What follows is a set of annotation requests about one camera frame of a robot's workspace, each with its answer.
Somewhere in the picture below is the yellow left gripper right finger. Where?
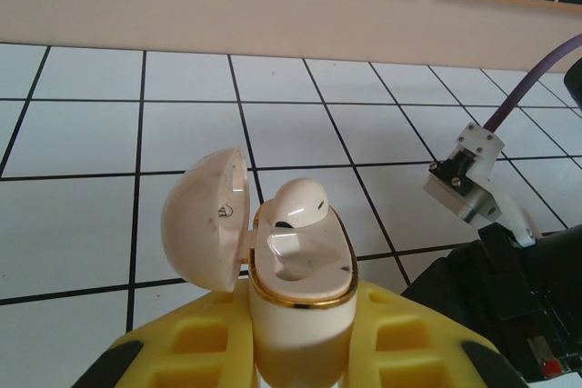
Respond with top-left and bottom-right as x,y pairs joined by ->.
351,279 -> 532,388

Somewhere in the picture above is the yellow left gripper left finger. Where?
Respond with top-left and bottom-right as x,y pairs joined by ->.
89,288 -> 259,388

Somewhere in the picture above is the cream earbud charging case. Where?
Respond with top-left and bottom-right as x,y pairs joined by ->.
158,146 -> 361,388

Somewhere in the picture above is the cream wireless earbud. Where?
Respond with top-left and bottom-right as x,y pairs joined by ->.
271,177 -> 330,229

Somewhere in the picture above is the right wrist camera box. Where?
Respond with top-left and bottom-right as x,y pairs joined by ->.
421,121 -> 540,249

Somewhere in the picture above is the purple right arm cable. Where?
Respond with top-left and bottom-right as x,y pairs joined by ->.
484,32 -> 582,134

